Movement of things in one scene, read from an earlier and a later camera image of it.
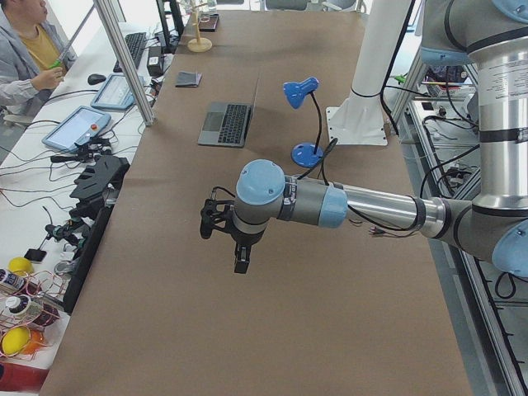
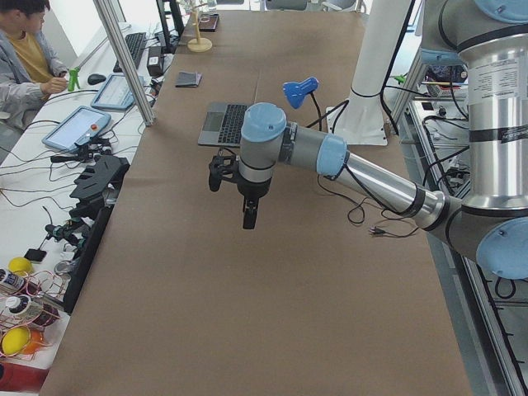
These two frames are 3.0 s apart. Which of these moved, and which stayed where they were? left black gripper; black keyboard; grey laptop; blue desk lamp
Moved: left black gripper
Stayed: black keyboard; grey laptop; blue desk lamp
